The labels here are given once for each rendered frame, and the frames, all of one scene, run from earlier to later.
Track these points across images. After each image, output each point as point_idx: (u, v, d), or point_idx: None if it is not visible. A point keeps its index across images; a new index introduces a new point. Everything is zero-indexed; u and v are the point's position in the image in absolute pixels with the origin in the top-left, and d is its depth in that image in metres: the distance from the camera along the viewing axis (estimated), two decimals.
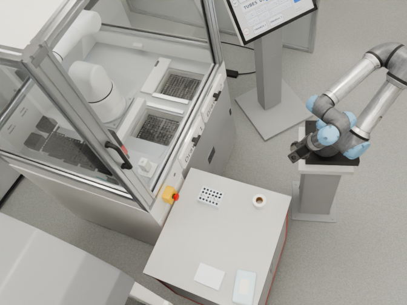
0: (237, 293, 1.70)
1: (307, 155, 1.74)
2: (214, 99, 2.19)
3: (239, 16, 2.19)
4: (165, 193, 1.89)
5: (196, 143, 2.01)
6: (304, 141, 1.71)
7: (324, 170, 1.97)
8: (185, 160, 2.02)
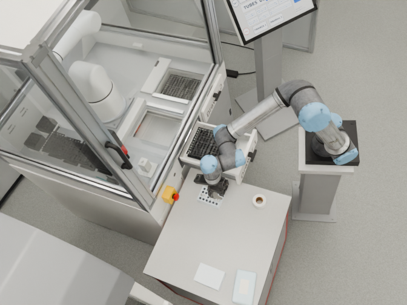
0: (237, 293, 1.70)
1: (210, 192, 1.78)
2: (214, 99, 2.19)
3: (239, 16, 2.19)
4: (165, 193, 1.89)
5: (253, 158, 1.91)
6: None
7: (324, 170, 1.97)
8: (241, 177, 1.92)
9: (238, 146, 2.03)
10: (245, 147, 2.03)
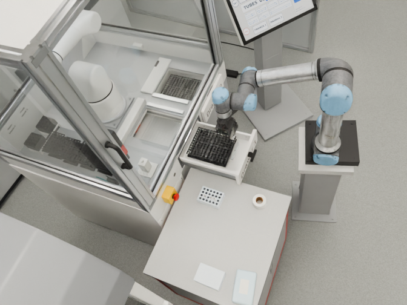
0: (237, 293, 1.70)
1: None
2: None
3: (239, 16, 2.19)
4: (165, 193, 1.89)
5: (253, 158, 1.91)
6: (231, 120, 1.80)
7: (324, 170, 1.97)
8: (241, 177, 1.92)
9: (238, 146, 2.03)
10: (245, 147, 2.03)
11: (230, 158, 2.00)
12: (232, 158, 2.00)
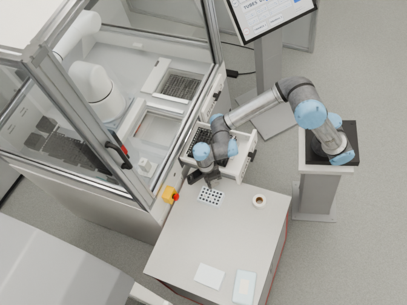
0: (237, 293, 1.70)
1: (209, 183, 1.79)
2: (214, 99, 2.19)
3: (239, 16, 2.19)
4: (165, 193, 1.89)
5: (253, 158, 1.91)
6: None
7: (324, 170, 1.97)
8: (241, 177, 1.92)
9: (238, 146, 2.03)
10: (245, 147, 2.03)
11: (230, 158, 2.00)
12: (232, 158, 2.00)
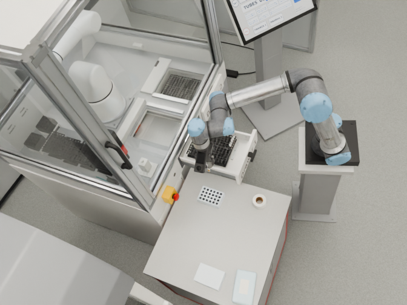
0: (237, 293, 1.70)
1: (212, 158, 1.75)
2: None
3: (239, 16, 2.19)
4: (165, 193, 1.89)
5: (253, 158, 1.91)
6: None
7: (324, 170, 1.97)
8: (241, 177, 1.92)
9: (238, 146, 2.03)
10: (245, 147, 2.03)
11: (230, 158, 2.00)
12: (232, 158, 2.00)
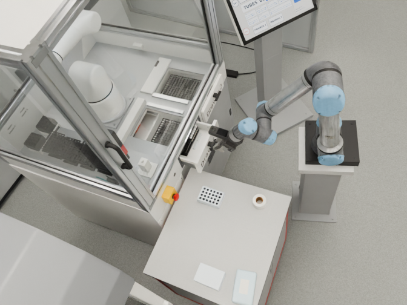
0: (237, 293, 1.70)
1: (220, 146, 1.88)
2: (214, 99, 2.19)
3: (239, 16, 2.19)
4: (165, 193, 1.89)
5: (212, 147, 1.98)
6: None
7: (324, 170, 1.97)
8: (201, 165, 1.99)
9: (200, 136, 2.11)
10: None
11: (192, 148, 2.08)
12: (194, 148, 2.07)
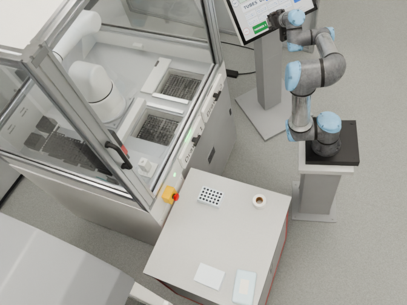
0: (237, 293, 1.70)
1: None
2: (214, 99, 2.19)
3: (239, 16, 2.19)
4: (165, 193, 1.89)
5: (196, 143, 2.01)
6: (276, 23, 1.96)
7: (324, 170, 1.97)
8: (185, 160, 2.02)
9: None
10: None
11: None
12: None
